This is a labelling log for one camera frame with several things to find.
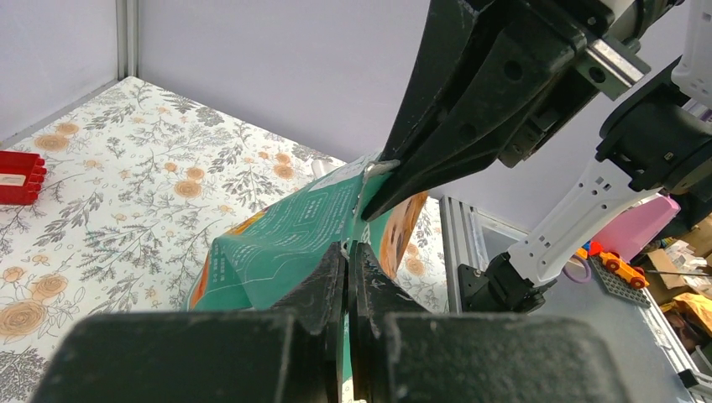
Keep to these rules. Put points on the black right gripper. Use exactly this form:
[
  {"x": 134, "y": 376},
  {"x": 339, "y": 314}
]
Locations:
[{"x": 495, "y": 80}]

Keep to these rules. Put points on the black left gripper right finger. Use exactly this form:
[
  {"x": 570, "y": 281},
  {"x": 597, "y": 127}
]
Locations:
[{"x": 390, "y": 335}]

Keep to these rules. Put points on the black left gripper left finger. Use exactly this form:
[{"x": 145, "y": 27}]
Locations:
[{"x": 312, "y": 360}]

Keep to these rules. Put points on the green dog food bag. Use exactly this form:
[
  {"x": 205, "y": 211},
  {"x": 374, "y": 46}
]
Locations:
[{"x": 256, "y": 263}]

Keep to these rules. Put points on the clear plastic scoop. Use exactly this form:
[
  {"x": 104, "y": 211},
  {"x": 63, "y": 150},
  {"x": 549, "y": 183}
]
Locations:
[{"x": 321, "y": 168}]

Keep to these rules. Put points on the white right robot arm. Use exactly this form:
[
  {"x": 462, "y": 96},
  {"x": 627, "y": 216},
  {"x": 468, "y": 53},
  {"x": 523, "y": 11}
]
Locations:
[{"x": 650, "y": 143}]

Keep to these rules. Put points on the floral table mat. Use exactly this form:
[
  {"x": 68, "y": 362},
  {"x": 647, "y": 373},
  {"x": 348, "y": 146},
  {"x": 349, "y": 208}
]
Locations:
[{"x": 140, "y": 181}]

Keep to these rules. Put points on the small red box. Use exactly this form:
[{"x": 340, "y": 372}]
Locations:
[{"x": 22, "y": 176}]

